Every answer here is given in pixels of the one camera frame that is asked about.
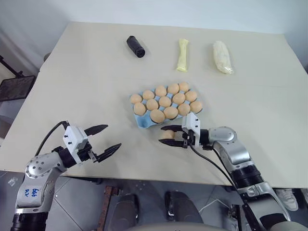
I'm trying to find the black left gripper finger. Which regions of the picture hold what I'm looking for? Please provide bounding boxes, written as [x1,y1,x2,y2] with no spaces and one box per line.
[96,142,122,163]
[84,124,109,136]

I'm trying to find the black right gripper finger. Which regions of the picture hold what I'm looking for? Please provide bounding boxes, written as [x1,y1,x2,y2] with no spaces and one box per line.
[158,139,186,148]
[160,125,184,132]

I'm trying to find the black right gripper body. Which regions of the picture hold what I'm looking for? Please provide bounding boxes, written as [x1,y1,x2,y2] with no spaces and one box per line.
[178,129,196,149]

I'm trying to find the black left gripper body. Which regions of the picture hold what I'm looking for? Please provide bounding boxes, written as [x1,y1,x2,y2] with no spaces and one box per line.
[77,143,99,166]

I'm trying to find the blue egg carton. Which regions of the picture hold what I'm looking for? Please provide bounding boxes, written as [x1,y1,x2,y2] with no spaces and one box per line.
[127,81,204,128]

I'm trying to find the rusty metal bar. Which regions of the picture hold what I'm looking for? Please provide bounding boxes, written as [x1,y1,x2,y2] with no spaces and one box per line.
[99,185,116,231]

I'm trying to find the dark rounded foot shape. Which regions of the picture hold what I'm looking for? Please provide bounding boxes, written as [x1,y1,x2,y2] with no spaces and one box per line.
[113,192,141,229]
[164,190,203,224]

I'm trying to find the thin yellow plastic bag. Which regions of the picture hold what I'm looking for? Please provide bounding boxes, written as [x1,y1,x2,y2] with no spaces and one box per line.
[176,38,190,72]

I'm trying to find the white filled plastic bag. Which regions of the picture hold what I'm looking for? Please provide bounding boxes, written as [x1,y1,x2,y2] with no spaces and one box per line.
[212,40,235,75]

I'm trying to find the black cylindrical roll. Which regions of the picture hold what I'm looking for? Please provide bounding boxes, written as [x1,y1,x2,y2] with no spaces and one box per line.
[126,35,146,58]

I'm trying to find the black mesh metal rack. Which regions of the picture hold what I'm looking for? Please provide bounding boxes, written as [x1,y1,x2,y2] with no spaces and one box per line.
[0,54,37,103]

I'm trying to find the white sneaker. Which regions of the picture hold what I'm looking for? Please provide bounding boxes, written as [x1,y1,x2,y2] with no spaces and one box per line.
[274,188,299,212]

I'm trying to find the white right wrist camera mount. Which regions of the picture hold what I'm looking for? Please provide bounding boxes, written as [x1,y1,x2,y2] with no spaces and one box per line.
[181,113,201,147]

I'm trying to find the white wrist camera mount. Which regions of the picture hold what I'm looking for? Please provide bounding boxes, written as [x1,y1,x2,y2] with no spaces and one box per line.
[181,113,201,147]
[63,124,93,167]

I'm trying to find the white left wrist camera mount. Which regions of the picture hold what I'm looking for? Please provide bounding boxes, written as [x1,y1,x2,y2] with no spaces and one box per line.
[63,124,93,167]

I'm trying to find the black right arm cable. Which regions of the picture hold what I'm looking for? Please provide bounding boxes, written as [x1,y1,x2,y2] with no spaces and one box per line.
[190,143,239,191]

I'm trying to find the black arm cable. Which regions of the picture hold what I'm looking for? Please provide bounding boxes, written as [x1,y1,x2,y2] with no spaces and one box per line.
[38,121,70,157]
[190,143,239,191]

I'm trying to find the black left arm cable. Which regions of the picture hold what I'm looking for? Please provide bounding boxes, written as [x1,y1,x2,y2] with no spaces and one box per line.
[38,121,70,157]

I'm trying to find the white floor cable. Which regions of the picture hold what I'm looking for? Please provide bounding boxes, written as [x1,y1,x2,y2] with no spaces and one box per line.
[198,195,232,214]

